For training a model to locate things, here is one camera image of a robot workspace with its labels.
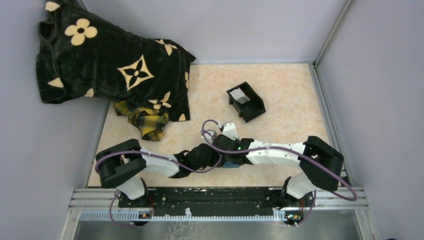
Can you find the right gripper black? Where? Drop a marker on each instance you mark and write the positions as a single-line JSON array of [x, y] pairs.
[[237, 140]]

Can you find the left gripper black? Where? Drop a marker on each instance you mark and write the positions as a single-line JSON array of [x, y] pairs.
[[215, 155]]

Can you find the blue card holder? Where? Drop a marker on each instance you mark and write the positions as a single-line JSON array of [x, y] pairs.
[[229, 165]]

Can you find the black card box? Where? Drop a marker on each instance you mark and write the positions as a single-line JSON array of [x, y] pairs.
[[247, 103]]

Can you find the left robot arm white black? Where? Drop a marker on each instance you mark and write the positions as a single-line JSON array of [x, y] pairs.
[[119, 165]]

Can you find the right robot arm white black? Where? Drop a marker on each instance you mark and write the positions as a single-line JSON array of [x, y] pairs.
[[320, 164]]

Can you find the stack of white cards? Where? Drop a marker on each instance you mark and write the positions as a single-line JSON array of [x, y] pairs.
[[239, 96]]

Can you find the yellow black plaid cloth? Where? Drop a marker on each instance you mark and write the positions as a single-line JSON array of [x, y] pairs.
[[149, 122]]

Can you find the black floral plush blanket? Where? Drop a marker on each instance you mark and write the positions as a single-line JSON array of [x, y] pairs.
[[82, 55]]

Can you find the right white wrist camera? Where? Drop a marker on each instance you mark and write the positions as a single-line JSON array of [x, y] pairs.
[[229, 130]]

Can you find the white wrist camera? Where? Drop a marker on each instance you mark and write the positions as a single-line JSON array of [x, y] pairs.
[[210, 135], [229, 130]]

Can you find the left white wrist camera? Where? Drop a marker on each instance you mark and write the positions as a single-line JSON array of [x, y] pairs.
[[210, 135]]

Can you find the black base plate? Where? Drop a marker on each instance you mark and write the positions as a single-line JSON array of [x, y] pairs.
[[216, 201]]

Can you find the aluminium frame rail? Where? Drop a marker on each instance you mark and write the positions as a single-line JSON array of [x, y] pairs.
[[93, 213]]

